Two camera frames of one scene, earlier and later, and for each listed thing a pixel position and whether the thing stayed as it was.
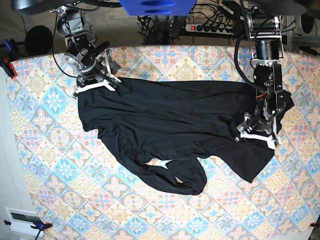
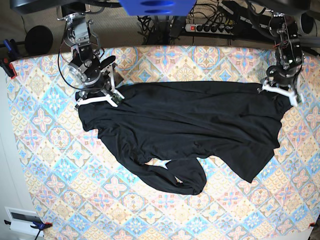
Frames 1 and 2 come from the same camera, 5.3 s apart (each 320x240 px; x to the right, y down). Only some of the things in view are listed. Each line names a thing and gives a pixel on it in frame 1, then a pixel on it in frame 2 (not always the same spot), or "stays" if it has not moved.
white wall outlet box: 22,220 stays
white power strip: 210,28 stays
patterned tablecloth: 84,191 stays
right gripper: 258,129 -> 283,77
